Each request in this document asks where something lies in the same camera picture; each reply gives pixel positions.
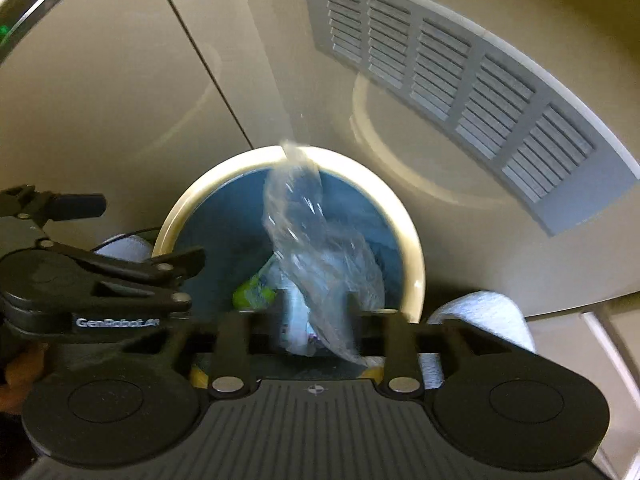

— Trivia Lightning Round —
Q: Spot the round white trash bin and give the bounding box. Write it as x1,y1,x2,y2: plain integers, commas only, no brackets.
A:
151,145,426,386

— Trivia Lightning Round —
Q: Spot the person's left hand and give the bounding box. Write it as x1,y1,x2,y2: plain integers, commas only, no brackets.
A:
0,344,48,413

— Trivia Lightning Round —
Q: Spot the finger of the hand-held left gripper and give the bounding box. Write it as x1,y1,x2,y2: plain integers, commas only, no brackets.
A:
0,185,107,228
37,239,207,312

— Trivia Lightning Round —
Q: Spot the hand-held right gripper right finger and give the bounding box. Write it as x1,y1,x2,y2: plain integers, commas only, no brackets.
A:
345,305,483,397

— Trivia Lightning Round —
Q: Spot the green and yellow wrapper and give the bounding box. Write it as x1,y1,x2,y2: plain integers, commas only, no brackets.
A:
232,260,279,311

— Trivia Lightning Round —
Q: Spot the clear plastic bag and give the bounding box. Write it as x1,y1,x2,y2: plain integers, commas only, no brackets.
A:
262,140,387,367

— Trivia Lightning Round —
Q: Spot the pale textured roll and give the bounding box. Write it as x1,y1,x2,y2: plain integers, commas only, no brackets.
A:
424,290,537,391
92,234,154,264

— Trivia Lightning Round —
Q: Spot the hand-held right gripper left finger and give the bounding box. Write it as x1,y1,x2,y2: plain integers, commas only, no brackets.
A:
165,305,292,397

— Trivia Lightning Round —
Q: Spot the grey vent grille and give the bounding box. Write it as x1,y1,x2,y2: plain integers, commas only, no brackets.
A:
299,0,640,237

